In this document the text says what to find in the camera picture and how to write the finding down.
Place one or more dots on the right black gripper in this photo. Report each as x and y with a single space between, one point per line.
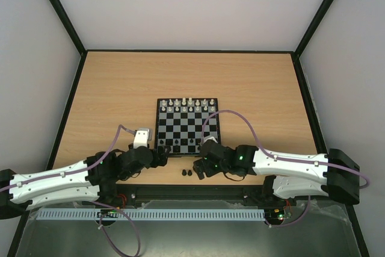
201 167

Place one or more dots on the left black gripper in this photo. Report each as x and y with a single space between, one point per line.
163 157

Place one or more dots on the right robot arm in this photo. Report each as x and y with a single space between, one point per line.
334 174

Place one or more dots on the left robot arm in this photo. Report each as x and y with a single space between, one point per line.
88 180

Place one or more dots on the black silver chess board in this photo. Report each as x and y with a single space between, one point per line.
186 125

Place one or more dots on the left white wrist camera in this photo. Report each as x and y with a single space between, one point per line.
142 137

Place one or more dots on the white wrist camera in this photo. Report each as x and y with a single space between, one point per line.
208 138
142 137

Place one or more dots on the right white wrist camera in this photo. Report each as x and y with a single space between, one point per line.
208 138

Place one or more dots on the grey slotted cable duct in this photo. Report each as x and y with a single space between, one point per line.
151 214

